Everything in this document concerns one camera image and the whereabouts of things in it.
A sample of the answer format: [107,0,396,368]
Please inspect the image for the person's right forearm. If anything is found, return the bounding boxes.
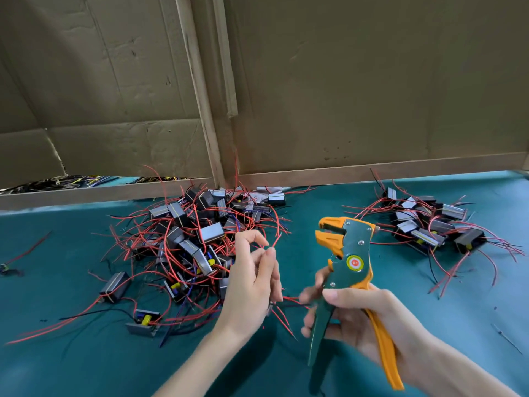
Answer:
[405,330,522,397]

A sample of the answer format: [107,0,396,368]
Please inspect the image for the thin wooden strip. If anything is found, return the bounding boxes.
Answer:
[212,0,239,119]

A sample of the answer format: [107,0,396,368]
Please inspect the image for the person's left hand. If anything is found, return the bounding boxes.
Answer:
[213,229,284,344]

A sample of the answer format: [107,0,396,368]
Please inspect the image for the smooth brown cardboard panel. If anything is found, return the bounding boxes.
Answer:
[227,0,529,174]

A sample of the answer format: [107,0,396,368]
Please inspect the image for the person's left forearm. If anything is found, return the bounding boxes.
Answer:
[153,326,253,397]

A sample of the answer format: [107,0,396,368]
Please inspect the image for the long wooden bottom rail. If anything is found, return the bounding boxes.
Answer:
[240,153,527,189]

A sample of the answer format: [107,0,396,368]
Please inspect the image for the creased brown cardboard panel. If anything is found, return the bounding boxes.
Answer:
[0,0,212,189]

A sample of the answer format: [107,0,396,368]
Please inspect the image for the heap of black cables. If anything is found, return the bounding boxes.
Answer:
[0,173,191,195]

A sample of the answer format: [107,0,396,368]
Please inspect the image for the person's right hand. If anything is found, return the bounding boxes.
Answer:
[299,264,433,369]

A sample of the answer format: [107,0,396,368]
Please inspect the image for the short wooden bottom rail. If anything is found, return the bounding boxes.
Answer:
[0,178,216,212]

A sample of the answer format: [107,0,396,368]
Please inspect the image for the wide wooden post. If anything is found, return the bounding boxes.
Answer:
[174,0,226,187]

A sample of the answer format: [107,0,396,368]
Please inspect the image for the pile of wired transformers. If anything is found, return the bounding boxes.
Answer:
[351,169,526,298]
[0,157,294,344]

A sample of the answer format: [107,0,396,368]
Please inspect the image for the orange green wire strippers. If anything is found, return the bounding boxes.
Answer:
[307,216,406,391]

